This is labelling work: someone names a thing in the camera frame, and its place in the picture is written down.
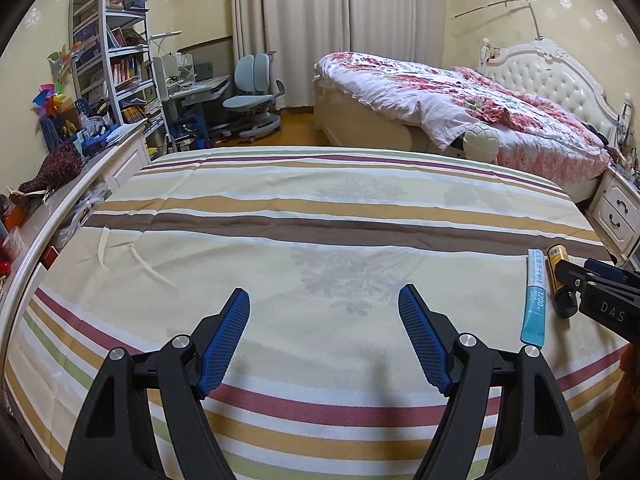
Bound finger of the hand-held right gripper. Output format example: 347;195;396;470
552;259;640;306
585;258;640;286

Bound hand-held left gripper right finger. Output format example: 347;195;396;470
397;284;591;480

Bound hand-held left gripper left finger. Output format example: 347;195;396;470
62;287;251;480

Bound yellow bottle with black cap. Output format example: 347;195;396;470
545;245;580;319

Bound white and blue tube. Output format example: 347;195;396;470
520;248;548;347

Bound white nightstand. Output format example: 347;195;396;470
587;165;640;266

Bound clutter of small bottles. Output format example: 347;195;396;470
612;92;640;181

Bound striped bed sheet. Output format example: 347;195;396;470
5;146;631;480

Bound white round pouf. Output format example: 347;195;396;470
462;125;501;163

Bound white curved bed board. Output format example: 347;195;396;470
0;124;151;341

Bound white tufted headboard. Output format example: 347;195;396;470
477;37;623;136

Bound blue storage crate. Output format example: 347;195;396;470
172;115;208;151

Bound white bed base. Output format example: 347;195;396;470
314;85;451;153

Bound floral pink quilt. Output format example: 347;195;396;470
312;51;613;181

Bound dark red knit hat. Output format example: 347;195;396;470
19;141;85;195

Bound grey study desk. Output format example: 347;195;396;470
160;75;233;136

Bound blue-grey desk chair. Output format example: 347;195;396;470
222;50;286;142

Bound blue plastic basket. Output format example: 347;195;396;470
40;99;96;153

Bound white bookshelf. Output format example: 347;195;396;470
68;0;168;153

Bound colourful paper pinwheel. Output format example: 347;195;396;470
47;42;83;68
31;82;68;111

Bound white desk lamp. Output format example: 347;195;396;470
149;31;183;61

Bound beige curtains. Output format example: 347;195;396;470
231;0;446;111

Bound metal wall rod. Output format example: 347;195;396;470
452;0;543;41

